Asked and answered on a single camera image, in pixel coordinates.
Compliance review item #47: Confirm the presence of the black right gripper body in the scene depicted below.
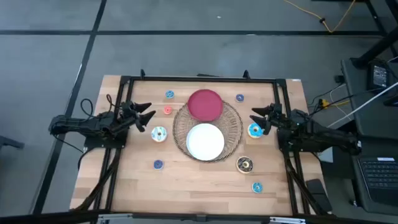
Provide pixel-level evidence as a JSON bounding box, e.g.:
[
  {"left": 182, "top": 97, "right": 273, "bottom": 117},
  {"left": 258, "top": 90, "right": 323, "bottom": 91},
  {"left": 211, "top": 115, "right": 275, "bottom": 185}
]
[{"left": 263, "top": 103, "right": 284, "bottom": 135}]

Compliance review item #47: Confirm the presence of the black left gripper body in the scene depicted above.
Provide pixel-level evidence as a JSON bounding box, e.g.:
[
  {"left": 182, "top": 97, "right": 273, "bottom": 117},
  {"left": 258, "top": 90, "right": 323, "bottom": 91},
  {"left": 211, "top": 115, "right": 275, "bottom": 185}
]
[{"left": 119, "top": 101, "right": 146, "bottom": 133}]

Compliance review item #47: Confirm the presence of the large light blue donut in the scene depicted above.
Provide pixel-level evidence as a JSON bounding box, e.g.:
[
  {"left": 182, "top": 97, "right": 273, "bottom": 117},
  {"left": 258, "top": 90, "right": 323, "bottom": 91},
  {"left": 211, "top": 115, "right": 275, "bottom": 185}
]
[{"left": 247, "top": 122, "right": 264, "bottom": 139}]

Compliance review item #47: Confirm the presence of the large white teal-drizzled donut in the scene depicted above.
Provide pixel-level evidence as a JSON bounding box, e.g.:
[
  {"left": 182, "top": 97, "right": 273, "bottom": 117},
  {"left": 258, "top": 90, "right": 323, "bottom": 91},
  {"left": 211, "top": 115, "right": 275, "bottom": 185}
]
[{"left": 150, "top": 126, "right": 168, "bottom": 143}]

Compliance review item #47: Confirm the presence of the large chocolate donut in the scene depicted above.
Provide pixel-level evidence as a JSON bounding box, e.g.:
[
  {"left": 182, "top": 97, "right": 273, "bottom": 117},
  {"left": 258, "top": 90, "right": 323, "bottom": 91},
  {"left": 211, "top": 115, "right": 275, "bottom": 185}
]
[{"left": 236, "top": 156, "right": 254, "bottom": 174}]

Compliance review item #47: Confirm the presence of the round woven straw placemat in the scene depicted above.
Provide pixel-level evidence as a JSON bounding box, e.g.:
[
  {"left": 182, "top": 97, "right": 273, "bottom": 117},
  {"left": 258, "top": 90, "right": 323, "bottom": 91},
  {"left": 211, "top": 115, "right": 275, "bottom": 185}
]
[{"left": 172, "top": 101, "right": 244, "bottom": 164}]

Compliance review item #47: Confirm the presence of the red round plate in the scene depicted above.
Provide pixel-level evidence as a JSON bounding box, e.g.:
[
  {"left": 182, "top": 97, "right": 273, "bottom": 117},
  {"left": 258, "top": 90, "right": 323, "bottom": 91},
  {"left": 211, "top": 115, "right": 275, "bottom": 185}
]
[{"left": 187, "top": 88, "right": 224, "bottom": 123}]

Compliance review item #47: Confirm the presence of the white round plate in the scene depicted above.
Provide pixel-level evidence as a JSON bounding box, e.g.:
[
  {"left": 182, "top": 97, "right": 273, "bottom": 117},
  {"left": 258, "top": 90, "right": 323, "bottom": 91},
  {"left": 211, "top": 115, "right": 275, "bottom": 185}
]
[{"left": 185, "top": 123, "right": 225, "bottom": 162}]

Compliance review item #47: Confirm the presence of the black side desk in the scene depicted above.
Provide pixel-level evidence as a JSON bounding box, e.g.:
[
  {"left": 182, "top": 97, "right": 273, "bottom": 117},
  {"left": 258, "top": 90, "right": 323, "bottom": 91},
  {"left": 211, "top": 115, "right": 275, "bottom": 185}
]
[{"left": 340, "top": 57, "right": 398, "bottom": 216}]

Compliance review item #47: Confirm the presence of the black flat pad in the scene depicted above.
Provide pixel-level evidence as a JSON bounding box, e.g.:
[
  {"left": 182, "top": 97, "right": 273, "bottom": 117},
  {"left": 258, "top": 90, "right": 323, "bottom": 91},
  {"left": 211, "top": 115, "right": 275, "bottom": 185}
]
[{"left": 306, "top": 179, "right": 333, "bottom": 213}]

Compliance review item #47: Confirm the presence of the black stand leg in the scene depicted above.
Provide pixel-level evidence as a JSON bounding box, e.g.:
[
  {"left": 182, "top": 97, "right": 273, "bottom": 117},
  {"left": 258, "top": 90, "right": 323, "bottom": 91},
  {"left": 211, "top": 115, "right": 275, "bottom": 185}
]
[{"left": 351, "top": 0, "right": 398, "bottom": 70}]

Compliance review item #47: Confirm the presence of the black laptop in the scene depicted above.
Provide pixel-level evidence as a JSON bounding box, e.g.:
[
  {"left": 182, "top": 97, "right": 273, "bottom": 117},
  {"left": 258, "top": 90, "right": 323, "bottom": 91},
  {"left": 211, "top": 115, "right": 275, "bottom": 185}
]
[{"left": 357, "top": 157, "right": 398, "bottom": 207}]

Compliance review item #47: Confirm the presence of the dark chair leg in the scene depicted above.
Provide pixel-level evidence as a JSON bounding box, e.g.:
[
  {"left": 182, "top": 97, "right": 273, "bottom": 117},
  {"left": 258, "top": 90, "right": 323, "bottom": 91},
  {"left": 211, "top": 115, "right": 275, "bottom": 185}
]
[{"left": 0, "top": 135, "right": 25, "bottom": 151}]

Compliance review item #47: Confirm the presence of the black crossbar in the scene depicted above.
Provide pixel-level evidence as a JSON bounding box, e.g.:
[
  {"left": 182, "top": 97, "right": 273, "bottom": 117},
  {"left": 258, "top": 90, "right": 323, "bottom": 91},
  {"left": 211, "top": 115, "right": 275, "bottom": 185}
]
[{"left": 0, "top": 210, "right": 398, "bottom": 224}]

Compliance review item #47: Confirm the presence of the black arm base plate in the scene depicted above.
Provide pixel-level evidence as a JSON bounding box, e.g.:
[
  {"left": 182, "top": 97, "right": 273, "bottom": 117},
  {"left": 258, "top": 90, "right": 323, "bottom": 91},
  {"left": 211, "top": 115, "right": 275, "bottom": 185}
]
[
  {"left": 83, "top": 123, "right": 129, "bottom": 149},
  {"left": 276, "top": 127, "right": 321, "bottom": 153}
]

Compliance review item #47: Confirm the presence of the black aluminium table frame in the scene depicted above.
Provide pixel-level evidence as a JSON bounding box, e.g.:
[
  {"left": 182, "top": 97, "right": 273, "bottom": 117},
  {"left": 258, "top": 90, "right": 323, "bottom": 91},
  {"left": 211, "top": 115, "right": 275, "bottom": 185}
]
[{"left": 70, "top": 68, "right": 333, "bottom": 218}]

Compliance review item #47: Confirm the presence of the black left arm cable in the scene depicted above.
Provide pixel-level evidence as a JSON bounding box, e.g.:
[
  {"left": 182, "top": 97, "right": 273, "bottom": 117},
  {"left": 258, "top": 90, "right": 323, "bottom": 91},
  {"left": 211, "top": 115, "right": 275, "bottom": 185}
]
[{"left": 80, "top": 93, "right": 124, "bottom": 119}]

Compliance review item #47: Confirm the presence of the white cable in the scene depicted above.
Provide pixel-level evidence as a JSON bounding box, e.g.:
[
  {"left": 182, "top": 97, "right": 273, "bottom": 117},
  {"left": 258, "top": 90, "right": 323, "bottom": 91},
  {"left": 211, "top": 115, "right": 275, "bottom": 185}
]
[{"left": 326, "top": 81, "right": 398, "bottom": 129}]

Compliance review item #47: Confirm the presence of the yellow floor cable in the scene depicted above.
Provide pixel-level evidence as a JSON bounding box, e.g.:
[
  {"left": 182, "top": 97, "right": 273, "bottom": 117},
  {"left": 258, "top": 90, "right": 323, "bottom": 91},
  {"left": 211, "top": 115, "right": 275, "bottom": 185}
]
[{"left": 282, "top": 0, "right": 357, "bottom": 34}]

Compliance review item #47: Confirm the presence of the silver metal bracket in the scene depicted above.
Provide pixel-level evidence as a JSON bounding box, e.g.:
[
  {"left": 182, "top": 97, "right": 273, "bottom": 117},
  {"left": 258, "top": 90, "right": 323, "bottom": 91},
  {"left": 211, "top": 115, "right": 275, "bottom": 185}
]
[
  {"left": 96, "top": 213, "right": 133, "bottom": 224},
  {"left": 269, "top": 217, "right": 307, "bottom": 224}
]

